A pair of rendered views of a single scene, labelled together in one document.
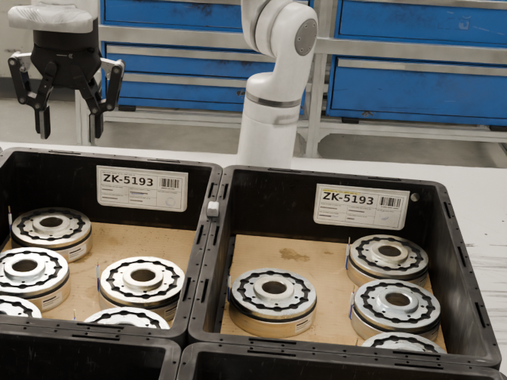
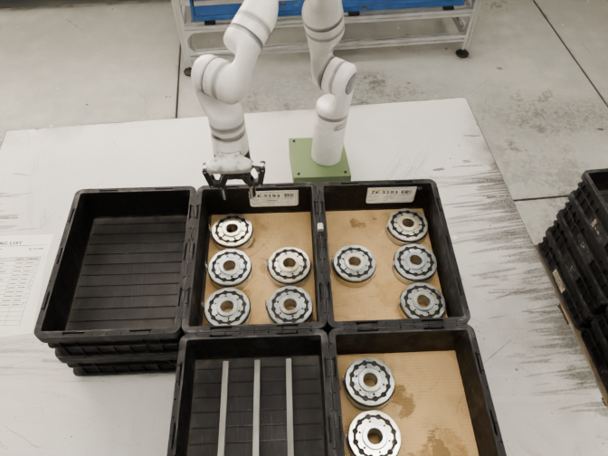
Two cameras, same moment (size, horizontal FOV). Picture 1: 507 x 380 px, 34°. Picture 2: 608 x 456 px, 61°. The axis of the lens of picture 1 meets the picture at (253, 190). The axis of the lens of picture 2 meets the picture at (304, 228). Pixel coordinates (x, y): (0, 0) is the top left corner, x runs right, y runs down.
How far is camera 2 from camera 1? 53 cm
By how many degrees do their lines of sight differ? 27
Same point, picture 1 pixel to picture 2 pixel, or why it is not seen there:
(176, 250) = (297, 230)
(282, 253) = (351, 223)
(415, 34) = not seen: outside the picture
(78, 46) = not seen: hidden behind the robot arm
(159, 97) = (230, 13)
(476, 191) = (443, 121)
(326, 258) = (374, 223)
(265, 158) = (329, 146)
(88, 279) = (259, 259)
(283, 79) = (339, 109)
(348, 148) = not seen: hidden behind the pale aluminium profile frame
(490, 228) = (451, 152)
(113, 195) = (259, 203)
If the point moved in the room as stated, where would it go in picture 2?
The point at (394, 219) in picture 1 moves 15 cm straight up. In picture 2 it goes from (408, 198) to (418, 156)
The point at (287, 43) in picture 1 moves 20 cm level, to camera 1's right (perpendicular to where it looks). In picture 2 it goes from (341, 91) to (418, 89)
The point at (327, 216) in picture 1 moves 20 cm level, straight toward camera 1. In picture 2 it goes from (373, 200) to (377, 265)
